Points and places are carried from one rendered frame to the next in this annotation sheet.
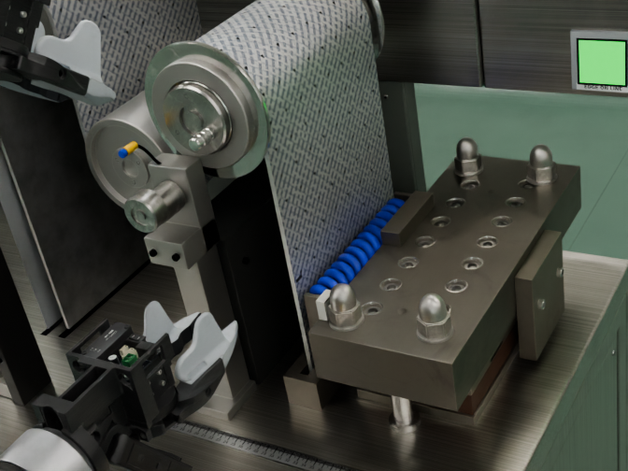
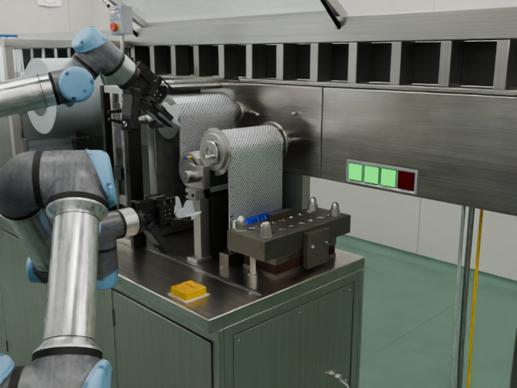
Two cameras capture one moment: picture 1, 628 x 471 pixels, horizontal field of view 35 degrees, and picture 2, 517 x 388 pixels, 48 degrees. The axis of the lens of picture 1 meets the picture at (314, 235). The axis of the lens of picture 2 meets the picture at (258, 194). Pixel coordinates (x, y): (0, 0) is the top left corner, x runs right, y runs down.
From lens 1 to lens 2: 0.86 m
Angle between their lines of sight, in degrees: 20
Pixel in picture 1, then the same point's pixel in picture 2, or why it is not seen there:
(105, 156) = (184, 166)
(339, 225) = (254, 208)
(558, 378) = (312, 275)
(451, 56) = (311, 165)
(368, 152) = (272, 188)
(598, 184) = (445, 306)
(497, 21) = (326, 154)
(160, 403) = (167, 219)
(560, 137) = (436, 284)
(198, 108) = (211, 148)
